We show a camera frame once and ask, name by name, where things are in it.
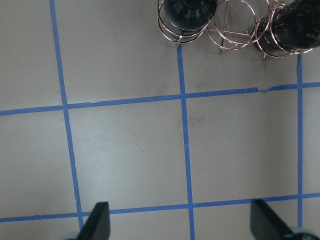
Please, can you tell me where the dark wine bottle middle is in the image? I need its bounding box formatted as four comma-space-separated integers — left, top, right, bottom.
163, 0, 218, 32

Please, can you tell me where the copper wire bottle basket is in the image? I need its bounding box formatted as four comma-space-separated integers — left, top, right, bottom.
155, 0, 316, 60

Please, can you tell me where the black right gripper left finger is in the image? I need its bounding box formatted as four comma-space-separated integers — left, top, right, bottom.
76, 202, 111, 240

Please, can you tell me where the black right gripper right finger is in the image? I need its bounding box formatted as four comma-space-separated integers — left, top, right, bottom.
250, 199, 300, 240

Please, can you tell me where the dark wine bottle outer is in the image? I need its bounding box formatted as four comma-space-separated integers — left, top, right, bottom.
256, 0, 320, 54

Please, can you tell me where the dark wine bottle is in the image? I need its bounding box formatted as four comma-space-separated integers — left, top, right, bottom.
256, 0, 320, 54
163, 0, 218, 32

